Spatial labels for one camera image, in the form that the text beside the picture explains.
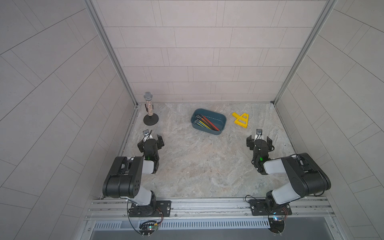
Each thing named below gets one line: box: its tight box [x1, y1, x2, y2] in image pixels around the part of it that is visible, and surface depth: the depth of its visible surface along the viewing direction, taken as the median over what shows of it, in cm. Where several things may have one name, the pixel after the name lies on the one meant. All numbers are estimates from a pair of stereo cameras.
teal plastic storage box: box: [190, 108, 227, 135], surface depth 106 cm
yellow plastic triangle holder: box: [232, 112, 250, 129], surface depth 108 cm
